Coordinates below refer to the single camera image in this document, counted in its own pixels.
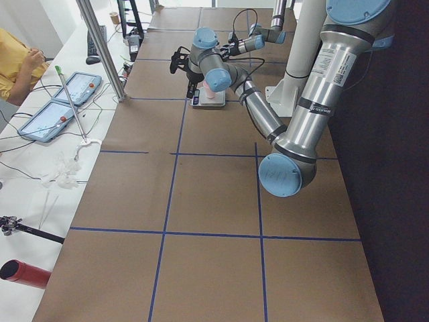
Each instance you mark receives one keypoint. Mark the red cylinder bottle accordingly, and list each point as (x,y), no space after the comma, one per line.
(23,273)

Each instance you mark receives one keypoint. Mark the crumpled white plastic wrap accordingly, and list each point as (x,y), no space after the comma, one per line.
(63,173)

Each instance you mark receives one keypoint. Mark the black power brick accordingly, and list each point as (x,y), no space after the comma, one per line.
(134,44)

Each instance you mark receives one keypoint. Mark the black camera tripod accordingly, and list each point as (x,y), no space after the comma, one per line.
(10,224)

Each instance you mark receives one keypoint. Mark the long metal reacher stick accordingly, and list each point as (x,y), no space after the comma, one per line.
(85,140)

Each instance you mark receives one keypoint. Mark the paper coffee cup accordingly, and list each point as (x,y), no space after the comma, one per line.
(114,17)

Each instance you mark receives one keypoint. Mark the aluminium frame post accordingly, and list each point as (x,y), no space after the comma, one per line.
(90,19)

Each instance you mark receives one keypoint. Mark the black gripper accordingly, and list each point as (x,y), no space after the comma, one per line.
(192,78)
(226,51)

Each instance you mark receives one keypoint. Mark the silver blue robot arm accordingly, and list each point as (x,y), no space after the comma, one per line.
(258,35)
(329,37)

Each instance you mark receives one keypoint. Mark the person in yellow shirt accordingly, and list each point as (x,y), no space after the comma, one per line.
(21,68)

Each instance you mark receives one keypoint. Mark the black computer mouse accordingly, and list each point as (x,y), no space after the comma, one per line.
(90,60)

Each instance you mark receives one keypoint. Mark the near blue teach pendant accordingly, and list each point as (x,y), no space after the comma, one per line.
(48,122)

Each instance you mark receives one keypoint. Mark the silver digital kitchen scale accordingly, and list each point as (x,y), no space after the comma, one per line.
(200,100)

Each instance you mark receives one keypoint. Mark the pink paper cup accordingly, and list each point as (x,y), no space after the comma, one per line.
(208,92)

